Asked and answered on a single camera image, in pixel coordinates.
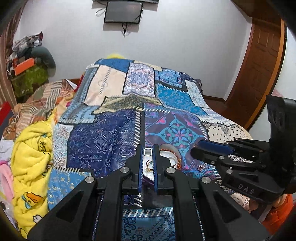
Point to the pile of clothes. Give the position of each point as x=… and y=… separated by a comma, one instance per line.
x=28, y=64

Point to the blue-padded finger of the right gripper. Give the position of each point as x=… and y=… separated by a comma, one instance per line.
x=223, y=149

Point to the orange sleeve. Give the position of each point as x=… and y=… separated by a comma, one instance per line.
x=278, y=213

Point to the striped brown blanket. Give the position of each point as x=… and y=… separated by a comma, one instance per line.
x=38, y=107

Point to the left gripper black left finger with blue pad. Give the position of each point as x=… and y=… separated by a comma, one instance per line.
x=93, y=209

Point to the brown wooden door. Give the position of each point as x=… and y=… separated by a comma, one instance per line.
x=258, y=73

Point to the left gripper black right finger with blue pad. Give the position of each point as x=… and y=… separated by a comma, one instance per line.
x=202, y=210

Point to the wall-mounted television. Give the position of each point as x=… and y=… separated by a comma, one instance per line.
x=126, y=12

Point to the heart-shaped jewelry tray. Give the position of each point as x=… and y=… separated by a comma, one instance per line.
x=165, y=150

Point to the blue patchwork bedspread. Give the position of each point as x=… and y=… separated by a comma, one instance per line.
x=121, y=104

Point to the yellow duck blanket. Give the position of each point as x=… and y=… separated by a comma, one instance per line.
x=31, y=166

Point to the hand holding other gripper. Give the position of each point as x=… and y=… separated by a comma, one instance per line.
x=253, y=205

